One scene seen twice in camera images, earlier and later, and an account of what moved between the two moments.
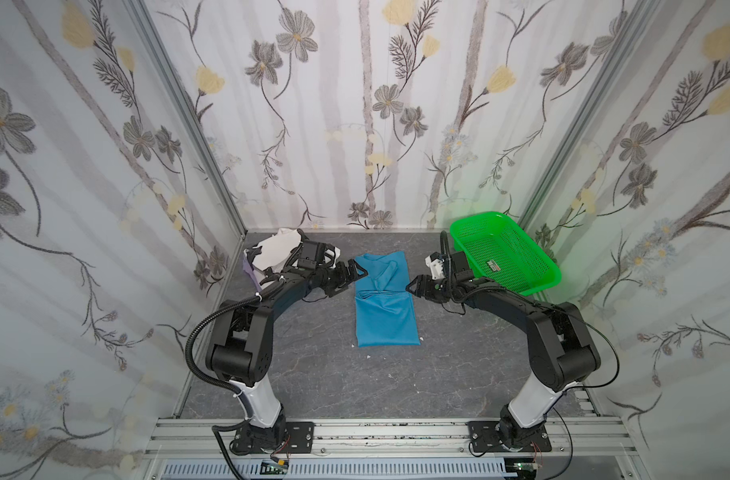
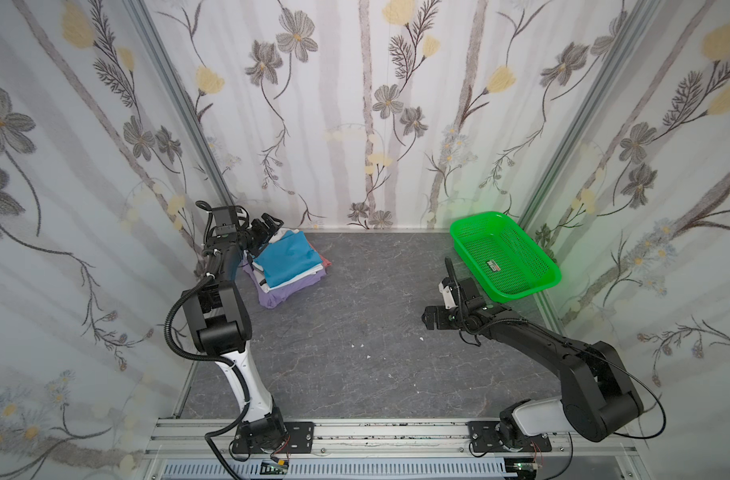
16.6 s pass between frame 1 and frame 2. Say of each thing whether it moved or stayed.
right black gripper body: moved
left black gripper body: moved
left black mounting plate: stayed
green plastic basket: stayed
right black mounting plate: stayed
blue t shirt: moved
